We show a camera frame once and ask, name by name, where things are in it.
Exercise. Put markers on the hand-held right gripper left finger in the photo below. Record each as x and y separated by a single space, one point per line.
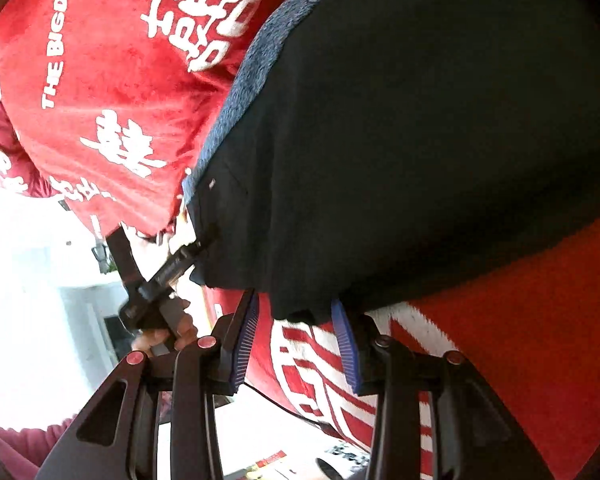
244 340

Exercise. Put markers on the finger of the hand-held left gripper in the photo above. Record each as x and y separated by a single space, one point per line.
177 265

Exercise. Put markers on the white printed cup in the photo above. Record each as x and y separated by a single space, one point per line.
347 455

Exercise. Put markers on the black pants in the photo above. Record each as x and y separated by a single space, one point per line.
405 135

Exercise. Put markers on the person's left forearm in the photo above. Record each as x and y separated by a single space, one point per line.
15 442

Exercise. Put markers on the person's left hand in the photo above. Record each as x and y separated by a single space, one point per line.
185 331

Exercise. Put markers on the red printed sofa cover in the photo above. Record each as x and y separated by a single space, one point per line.
105 60

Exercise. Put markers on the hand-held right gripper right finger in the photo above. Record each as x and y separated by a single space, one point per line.
344 345

